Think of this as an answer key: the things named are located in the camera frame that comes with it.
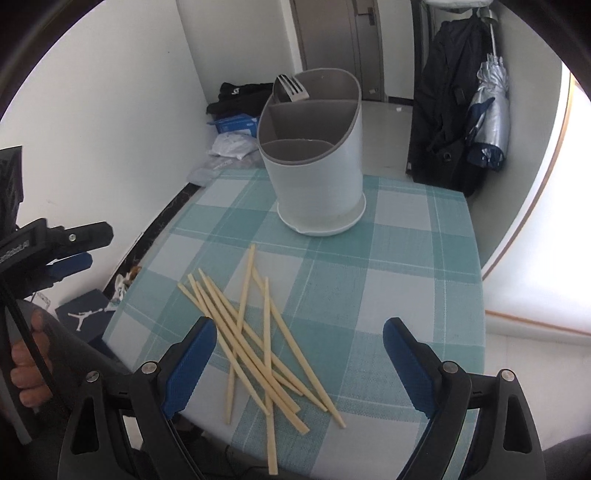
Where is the silver fork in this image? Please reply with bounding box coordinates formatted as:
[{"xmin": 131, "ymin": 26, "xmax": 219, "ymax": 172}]
[{"xmin": 273, "ymin": 74, "xmax": 310, "ymax": 103}]

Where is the person's left hand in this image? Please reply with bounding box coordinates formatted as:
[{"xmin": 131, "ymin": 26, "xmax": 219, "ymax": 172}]
[{"xmin": 10, "ymin": 309, "xmax": 53, "ymax": 408}]

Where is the dark blue shoe box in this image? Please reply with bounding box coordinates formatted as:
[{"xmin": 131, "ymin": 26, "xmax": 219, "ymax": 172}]
[{"xmin": 55, "ymin": 289, "xmax": 116, "ymax": 343}]

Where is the white crumpled wrapper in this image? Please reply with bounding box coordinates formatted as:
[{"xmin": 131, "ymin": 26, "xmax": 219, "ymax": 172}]
[{"xmin": 110, "ymin": 272, "xmax": 133, "ymax": 305}]

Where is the brown shoe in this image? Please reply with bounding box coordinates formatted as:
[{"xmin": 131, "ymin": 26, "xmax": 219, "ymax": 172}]
[{"xmin": 126, "ymin": 265, "xmax": 141, "ymax": 282}]

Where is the grey plastic parcel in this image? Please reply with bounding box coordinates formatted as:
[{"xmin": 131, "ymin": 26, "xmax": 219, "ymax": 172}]
[{"xmin": 186, "ymin": 154, "xmax": 263, "ymax": 187}]

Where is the teal checked tablecloth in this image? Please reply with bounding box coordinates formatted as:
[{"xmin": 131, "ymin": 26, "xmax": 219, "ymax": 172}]
[{"xmin": 104, "ymin": 170, "xmax": 486, "ymax": 479}]

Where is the white plastic parcel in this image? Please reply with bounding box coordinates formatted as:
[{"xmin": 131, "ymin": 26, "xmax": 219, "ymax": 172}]
[{"xmin": 208, "ymin": 132, "xmax": 259, "ymax": 160}]

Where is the blue cardboard box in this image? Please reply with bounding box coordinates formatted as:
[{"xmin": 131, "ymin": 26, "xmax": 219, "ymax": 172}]
[{"xmin": 209, "ymin": 114, "xmax": 259, "ymax": 138}]

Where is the black clothes pile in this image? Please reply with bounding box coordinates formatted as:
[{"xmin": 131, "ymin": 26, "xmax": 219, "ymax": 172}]
[{"xmin": 206, "ymin": 82, "xmax": 273, "ymax": 120}]

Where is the white utensil holder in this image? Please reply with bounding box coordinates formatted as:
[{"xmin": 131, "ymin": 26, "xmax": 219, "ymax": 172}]
[{"xmin": 257, "ymin": 68, "xmax": 367, "ymax": 237}]

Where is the silver folded umbrella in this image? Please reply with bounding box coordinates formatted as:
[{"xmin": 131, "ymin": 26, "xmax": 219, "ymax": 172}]
[{"xmin": 466, "ymin": 7, "xmax": 510, "ymax": 171}]

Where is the grey door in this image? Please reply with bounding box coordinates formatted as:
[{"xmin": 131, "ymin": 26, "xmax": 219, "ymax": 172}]
[{"xmin": 290, "ymin": 0, "xmax": 386, "ymax": 102}]

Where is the black backpack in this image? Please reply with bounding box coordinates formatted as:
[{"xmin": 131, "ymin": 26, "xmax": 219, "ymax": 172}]
[{"xmin": 407, "ymin": 14, "xmax": 492, "ymax": 197}]

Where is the white hanging bag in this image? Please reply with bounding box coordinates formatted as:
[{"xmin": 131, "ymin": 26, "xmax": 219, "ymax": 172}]
[{"xmin": 425, "ymin": 0, "xmax": 493, "ymax": 11}]

